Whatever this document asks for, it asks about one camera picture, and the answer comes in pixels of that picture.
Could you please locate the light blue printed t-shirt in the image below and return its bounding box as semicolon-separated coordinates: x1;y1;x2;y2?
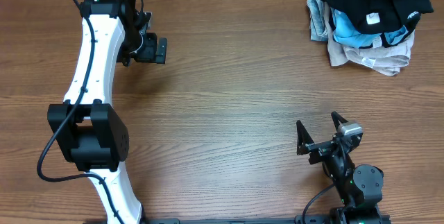
329;8;414;49

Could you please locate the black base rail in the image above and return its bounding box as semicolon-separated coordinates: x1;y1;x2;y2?
145;214;391;224

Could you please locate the grey folded garment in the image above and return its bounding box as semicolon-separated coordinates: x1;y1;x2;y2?
307;0;328;42

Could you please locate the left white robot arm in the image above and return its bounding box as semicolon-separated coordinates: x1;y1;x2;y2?
37;0;167;223

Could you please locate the beige folded garment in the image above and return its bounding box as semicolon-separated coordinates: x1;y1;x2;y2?
323;3;415;76

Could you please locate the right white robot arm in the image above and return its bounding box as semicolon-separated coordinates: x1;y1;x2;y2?
295;111;391;224

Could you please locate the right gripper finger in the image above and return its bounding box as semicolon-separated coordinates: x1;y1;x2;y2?
296;120;314;155
331;111;348;130

